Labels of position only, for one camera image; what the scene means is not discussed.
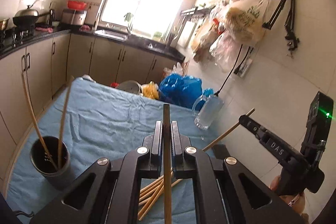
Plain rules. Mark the hanging plastic bags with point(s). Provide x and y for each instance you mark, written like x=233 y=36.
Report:
x=228 y=30

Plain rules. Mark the curved wooden chopstick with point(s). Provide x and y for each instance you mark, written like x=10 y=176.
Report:
x=33 y=117

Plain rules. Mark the steel pot on stove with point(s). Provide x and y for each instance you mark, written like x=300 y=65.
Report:
x=3 y=25

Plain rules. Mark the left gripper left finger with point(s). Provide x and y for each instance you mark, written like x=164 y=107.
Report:
x=108 y=191

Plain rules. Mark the black electric kettle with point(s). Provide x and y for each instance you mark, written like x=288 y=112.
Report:
x=51 y=17

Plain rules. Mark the pale crossing wooden chopstick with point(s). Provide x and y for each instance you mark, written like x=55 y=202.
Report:
x=62 y=122

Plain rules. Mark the metal colander bowl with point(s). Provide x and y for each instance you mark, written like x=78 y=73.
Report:
x=130 y=86

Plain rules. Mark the black smartphone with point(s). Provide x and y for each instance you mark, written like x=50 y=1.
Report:
x=220 y=151

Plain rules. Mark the clear glass beer mug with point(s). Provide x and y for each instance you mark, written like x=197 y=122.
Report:
x=209 y=111

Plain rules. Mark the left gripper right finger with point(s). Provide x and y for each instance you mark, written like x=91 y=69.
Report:
x=225 y=191

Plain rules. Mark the red plastic basin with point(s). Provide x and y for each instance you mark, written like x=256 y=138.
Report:
x=76 y=5

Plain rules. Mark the blue towel table cloth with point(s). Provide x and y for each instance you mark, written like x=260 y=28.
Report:
x=100 y=122

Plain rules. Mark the yellow plastic bag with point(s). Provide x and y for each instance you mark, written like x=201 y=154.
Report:
x=150 y=90

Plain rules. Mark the black wok on stove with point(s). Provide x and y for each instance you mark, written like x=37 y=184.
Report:
x=26 y=18

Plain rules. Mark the lower kitchen cabinets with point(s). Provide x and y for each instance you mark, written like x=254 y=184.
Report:
x=41 y=66

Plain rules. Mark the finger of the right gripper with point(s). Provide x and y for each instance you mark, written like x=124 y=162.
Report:
x=259 y=131

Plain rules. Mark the person right hand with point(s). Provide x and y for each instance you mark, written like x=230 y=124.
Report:
x=297 y=202

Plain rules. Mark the white wall socket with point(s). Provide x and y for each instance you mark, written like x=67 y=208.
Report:
x=242 y=69

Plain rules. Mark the blue plastic bag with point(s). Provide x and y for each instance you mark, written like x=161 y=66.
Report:
x=182 y=90

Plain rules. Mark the steel rice cooker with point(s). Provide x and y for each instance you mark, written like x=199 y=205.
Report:
x=73 y=17

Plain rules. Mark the dark metal utensil holder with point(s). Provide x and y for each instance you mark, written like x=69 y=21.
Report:
x=59 y=176

